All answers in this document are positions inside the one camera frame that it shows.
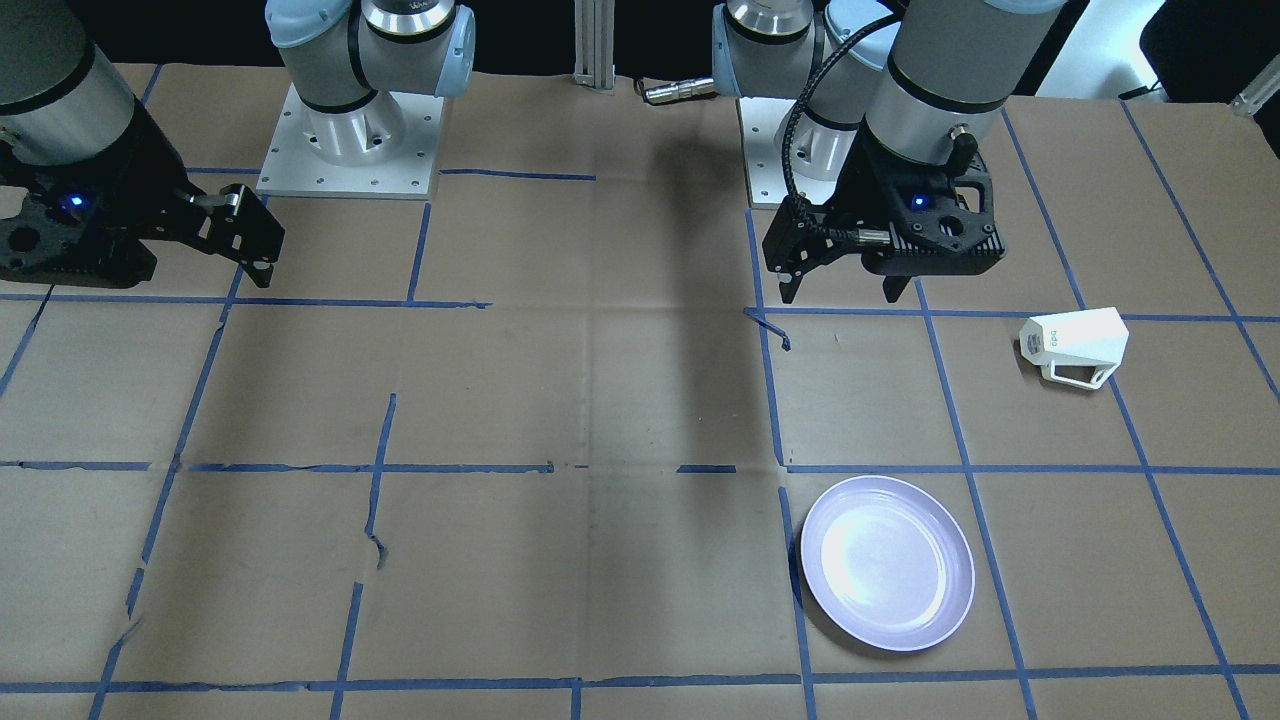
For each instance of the white angular mug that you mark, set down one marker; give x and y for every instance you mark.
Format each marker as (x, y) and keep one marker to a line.
(1081, 349)

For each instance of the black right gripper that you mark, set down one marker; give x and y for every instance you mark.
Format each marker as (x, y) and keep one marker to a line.
(150, 180)

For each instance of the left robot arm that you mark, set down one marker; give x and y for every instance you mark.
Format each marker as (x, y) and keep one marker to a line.
(908, 75)

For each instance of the silver cable connector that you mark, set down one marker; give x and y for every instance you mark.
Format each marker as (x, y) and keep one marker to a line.
(680, 91)

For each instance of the lavender plate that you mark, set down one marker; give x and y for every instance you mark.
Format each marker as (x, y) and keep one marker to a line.
(887, 563)

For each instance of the aluminium profile post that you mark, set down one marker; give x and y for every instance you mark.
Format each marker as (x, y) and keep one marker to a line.
(593, 39)

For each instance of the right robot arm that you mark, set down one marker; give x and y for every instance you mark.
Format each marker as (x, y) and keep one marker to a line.
(64, 101)

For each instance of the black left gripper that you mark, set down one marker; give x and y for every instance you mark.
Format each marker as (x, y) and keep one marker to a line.
(868, 188)

